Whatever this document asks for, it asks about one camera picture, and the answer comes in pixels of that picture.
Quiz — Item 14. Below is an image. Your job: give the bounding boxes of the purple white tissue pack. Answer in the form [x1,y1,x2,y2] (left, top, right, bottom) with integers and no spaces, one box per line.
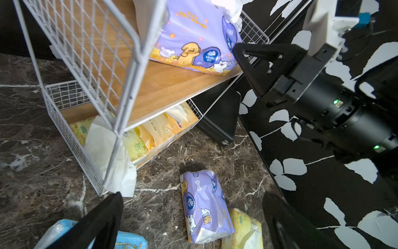
[150,1,243,75]

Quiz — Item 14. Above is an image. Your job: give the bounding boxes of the light blue tissue pack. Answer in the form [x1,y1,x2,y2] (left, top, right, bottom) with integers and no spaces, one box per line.
[34,219,148,249]

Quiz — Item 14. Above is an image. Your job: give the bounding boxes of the white wire shelf rack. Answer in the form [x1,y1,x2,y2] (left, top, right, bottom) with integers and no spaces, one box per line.
[13,1,270,195]

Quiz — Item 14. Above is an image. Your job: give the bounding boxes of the black ribbed box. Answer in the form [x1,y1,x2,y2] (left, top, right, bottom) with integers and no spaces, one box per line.
[192,82,241,146]

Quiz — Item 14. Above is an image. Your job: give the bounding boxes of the pale yellow tissue pack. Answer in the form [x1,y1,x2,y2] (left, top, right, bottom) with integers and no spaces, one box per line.
[221,208,263,249]

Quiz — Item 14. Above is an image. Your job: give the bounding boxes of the left yellow tissue pack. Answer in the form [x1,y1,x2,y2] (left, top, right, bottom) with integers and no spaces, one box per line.
[69,116,150,198]

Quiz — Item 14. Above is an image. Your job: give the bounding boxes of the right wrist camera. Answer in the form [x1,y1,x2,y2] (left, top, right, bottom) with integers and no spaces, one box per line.
[303,0,371,59]

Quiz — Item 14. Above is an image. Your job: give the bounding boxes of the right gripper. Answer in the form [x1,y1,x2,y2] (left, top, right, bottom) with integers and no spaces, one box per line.
[233,43,358,131]

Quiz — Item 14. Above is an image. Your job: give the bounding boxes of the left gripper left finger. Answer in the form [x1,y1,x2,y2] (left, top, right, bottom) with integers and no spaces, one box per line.
[48,192,123,249]

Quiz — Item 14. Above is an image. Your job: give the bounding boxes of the purple tissue pack top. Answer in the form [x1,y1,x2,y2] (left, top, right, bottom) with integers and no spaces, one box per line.
[180,170,235,244]

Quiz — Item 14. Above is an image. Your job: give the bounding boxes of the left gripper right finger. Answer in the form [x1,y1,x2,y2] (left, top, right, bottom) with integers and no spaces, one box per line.
[262,192,342,249]

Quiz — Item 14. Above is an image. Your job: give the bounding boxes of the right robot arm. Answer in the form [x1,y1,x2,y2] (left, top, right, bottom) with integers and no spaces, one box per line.
[233,43,398,164]

